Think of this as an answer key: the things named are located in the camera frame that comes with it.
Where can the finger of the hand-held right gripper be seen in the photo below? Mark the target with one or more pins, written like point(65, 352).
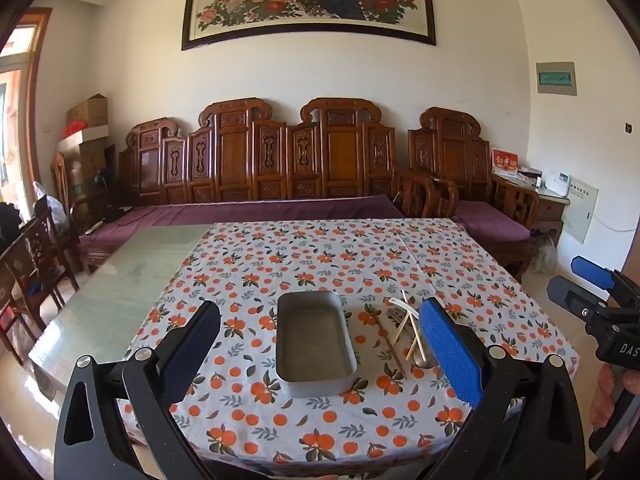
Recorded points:
point(570, 297)
point(592, 270)

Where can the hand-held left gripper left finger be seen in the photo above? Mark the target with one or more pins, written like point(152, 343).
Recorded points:
point(197, 345)

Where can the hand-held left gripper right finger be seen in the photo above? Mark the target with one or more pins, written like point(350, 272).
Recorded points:
point(450, 350)

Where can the metal spoon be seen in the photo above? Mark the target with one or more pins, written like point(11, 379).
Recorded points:
point(425, 360)

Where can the wooden chopstick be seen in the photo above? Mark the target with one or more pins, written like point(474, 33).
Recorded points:
point(402, 329)
point(392, 352)
point(414, 322)

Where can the cream plastic fork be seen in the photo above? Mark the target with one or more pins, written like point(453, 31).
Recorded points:
point(400, 303)

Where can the rectangular metal tray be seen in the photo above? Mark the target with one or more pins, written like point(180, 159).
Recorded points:
point(310, 345)

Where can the person's right hand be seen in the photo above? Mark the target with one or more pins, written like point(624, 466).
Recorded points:
point(601, 400)

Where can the grey duster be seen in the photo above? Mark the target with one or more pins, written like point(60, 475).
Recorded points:
point(544, 255)

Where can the wooden side table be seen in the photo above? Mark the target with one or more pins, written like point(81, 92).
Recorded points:
point(547, 210)

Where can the purple armchair cushion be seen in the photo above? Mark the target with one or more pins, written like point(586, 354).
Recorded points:
point(492, 220)

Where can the orange print tablecloth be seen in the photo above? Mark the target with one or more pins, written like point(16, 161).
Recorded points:
point(300, 270)

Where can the long purple sofa cushion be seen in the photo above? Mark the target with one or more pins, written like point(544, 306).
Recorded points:
point(200, 212)

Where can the wooden dining chair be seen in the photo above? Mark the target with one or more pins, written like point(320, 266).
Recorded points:
point(60, 180)
point(40, 255)

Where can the carved wooden armchair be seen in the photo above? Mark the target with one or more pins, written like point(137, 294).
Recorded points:
point(452, 150)

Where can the carved wooden sofa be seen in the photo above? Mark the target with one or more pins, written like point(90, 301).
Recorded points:
point(235, 150)

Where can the white plastic bag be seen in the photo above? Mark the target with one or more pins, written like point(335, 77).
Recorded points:
point(50, 205)

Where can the stacked cardboard boxes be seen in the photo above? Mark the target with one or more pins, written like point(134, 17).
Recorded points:
point(92, 165)

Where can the white flat box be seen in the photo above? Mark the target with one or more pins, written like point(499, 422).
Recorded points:
point(85, 139)

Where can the brown cardboard box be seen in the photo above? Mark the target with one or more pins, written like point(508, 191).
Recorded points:
point(89, 110)

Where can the framed peacock flower painting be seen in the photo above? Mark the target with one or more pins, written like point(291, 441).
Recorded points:
point(300, 0)

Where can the white wall panel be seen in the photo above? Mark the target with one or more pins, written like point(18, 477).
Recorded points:
point(580, 210)

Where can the grey wall box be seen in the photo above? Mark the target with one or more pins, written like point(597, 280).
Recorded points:
point(556, 78)

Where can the wooden door frame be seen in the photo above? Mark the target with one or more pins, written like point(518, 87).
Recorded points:
point(37, 85)

